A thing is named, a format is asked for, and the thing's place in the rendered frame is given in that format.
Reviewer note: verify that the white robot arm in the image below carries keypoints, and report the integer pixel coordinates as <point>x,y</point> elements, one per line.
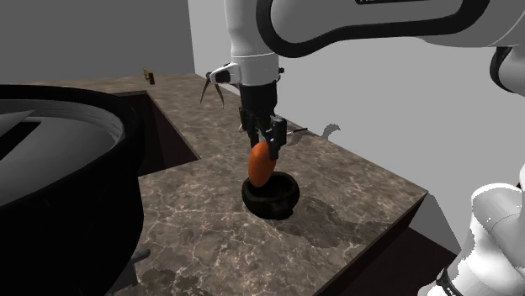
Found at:
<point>369,24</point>

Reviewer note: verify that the large black round pot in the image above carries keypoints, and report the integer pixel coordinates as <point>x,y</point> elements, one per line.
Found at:
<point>82,213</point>

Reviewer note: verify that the thin dark utensil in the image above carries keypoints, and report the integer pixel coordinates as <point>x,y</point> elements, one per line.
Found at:
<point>298,131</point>

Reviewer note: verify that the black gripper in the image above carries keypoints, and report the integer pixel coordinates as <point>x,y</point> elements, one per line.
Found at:
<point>258,100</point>

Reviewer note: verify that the small black bowl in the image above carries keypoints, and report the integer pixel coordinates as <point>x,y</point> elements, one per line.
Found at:
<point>279,201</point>

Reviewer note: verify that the small brass tap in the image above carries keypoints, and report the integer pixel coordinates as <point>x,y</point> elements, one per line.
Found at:
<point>149,75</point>

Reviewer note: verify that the orange oval fruit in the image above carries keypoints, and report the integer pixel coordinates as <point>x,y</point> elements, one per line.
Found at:
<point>261,166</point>

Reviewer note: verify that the dark sink basin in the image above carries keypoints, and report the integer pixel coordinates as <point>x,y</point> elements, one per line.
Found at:
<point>164,135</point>

